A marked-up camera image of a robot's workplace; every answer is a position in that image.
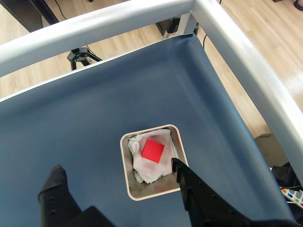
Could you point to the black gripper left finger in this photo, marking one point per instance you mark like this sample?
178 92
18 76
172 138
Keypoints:
56 201

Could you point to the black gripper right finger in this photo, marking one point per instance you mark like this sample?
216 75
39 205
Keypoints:
203 203

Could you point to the tan metal box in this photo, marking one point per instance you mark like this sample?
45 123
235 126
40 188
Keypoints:
154 188

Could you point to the red cube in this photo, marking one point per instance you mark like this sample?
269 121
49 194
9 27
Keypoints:
152 151

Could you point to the black box device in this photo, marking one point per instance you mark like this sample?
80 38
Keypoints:
165 27

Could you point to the white tissue paper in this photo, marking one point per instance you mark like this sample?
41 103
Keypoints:
146 169

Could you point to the black power adapter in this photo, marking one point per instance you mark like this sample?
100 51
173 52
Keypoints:
282 172

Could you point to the dark blue-grey table mat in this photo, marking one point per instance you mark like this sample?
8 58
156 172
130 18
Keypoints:
94 118

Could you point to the white power strip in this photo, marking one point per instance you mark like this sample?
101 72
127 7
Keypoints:
294 195

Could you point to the black tripod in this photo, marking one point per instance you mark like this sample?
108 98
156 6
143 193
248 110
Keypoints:
78 55

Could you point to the black furniture piece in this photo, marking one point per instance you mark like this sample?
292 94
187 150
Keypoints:
28 11

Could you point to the silver metal frame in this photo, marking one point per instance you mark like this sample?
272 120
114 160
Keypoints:
94 26

